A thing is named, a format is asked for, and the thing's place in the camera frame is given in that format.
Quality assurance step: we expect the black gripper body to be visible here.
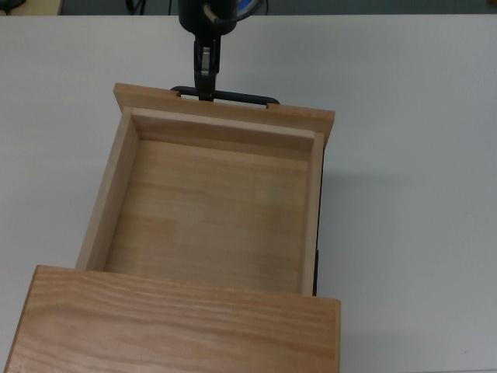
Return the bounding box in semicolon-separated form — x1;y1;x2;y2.
177;0;239;38

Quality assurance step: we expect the wooden drawer with black handle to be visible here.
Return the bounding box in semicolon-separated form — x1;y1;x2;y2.
75;82;336;298

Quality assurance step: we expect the brown wooden desk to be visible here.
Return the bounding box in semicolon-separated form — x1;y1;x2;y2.
0;0;63;16

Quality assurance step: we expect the wooden cabinet case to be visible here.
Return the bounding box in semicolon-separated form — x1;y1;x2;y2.
3;264;342;373

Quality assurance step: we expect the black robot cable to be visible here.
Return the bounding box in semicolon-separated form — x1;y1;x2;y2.
202;2;236;29

